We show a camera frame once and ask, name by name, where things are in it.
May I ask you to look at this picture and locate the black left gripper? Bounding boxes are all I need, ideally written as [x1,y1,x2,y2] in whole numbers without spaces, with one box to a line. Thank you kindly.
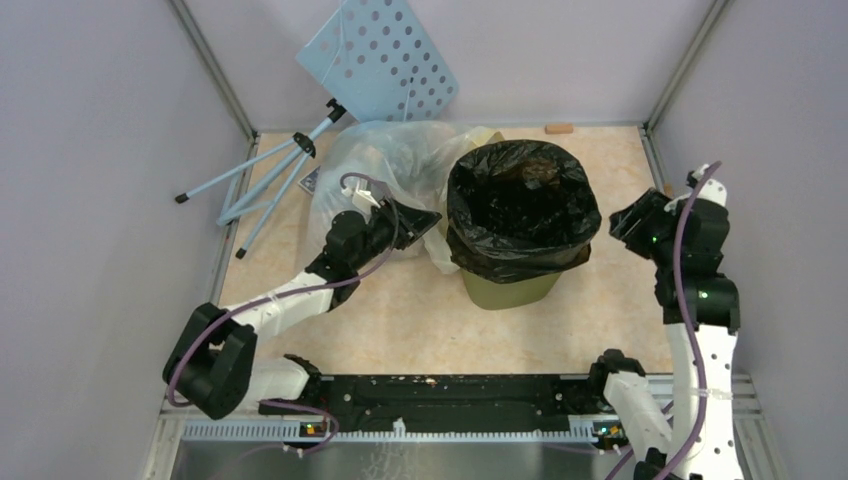
[350,194,442,271]

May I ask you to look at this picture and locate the black trash bag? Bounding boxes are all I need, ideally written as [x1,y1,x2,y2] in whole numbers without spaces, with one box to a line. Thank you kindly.
[446,139,602,284]

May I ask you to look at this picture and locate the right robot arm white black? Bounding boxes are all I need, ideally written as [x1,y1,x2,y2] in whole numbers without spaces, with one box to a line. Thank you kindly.
[586,189,744,479]

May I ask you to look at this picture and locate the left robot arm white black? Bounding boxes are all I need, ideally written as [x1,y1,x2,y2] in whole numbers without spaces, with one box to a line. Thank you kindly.
[162,200,442,420]

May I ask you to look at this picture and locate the translucent plastic bag with trash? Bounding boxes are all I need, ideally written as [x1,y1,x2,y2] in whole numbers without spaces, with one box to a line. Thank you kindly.
[298,121,504,275]

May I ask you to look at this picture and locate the green mesh trash bin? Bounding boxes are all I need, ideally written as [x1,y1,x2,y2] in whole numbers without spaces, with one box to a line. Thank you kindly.
[460,270,561,311]

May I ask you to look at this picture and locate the light blue tripod legs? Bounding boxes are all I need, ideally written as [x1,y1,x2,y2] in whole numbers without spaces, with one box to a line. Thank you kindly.
[174,98,348,259]

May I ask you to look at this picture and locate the small wooden block back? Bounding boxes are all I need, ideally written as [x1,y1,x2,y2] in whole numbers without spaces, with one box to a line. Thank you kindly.
[544,123,575,135]

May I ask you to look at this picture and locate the light blue perforated stand plate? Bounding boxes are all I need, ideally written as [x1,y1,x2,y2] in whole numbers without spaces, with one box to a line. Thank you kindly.
[296,0,459,138]

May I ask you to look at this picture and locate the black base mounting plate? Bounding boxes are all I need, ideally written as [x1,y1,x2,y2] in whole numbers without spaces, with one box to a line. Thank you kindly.
[296,374,604,433]

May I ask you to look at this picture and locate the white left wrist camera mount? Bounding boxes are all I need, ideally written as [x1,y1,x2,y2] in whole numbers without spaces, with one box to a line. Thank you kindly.
[342,187,381,214]

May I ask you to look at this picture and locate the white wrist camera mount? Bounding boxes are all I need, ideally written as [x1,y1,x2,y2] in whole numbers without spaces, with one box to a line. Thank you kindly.
[342,187,381,214]
[663,162,728,213]

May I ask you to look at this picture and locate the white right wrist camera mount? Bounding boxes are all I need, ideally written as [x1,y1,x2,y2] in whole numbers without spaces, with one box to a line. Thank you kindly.
[663,162,728,213]

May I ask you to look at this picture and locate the aluminium corner post left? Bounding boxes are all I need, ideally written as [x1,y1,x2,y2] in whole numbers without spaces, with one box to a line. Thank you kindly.
[166,0,257,141]

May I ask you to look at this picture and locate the aluminium corner post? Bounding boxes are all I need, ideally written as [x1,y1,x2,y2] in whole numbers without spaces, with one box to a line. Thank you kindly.
[166,0,257,141]
[643,0,734,136]

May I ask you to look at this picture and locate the aluminium corner post right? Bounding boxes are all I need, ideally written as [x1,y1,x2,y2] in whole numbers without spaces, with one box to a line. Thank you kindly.
[643,0,734,136]

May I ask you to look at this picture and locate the aluminium frame rail front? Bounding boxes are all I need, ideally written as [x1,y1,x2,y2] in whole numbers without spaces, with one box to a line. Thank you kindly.
[158,374,763,445]

